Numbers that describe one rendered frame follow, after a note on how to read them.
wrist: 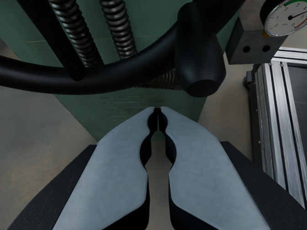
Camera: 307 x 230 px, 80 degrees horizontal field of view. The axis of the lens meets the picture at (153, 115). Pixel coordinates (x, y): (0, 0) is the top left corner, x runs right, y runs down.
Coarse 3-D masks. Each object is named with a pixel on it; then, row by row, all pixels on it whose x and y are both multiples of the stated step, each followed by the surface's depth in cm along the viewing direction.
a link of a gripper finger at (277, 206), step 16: (224, 144) 8; (240, 160) 7; (240, 176) 7; (256, 176) 7; (256, 192) 6; (272, 192) 6; (272, 208) 6; (288, 208) 6; (272, 224) 5; (288, 224) 5; (304, 224) 5
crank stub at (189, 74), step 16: (192, 16) 10; (176, 32) 10; (192, 32) 9; (208, 32) 9; (176, 48) 10; (192, 48) 9; (208, 48) 9; (176, 64) 9; (192, 64) 8; (208, 64) 8; (224, 64) 9; (192, 80) 8; (208, 80) 8; (192, 96) 10
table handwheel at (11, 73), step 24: (24, 0) 11; (192, 0) 12; (216, 0) 11; (240, 0) 11; (48, 24) 13; (216, 24) 12; (72, 48) 15; (168, 48) 14; (0, 72) 16; (24, 72) 17; (48, 72) 18; (72, 72) 17; (96, 72) 18; (120, 72) 17; (144, 72) 16
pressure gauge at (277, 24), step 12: (276, 0) 24; (288, 0) 23; (300, 0) 23; (264, 12) 26; (276, 12) 25; (288, 12) 25; (300, 12) 25; (264, 24) 26; (276, 24) 26; (288, 24) 26; (300, 24) 26; (264, 36) 30; (276, 36) 28
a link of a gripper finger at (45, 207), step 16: (80, 160) 8; (64, 176) 7; (80, 176) 7; (48, 192) 6; (64, 192) 6; (32, 208) 6; (48, 208) 6; (16, 224) 6; (32, 224) 6; (48, 224) 6
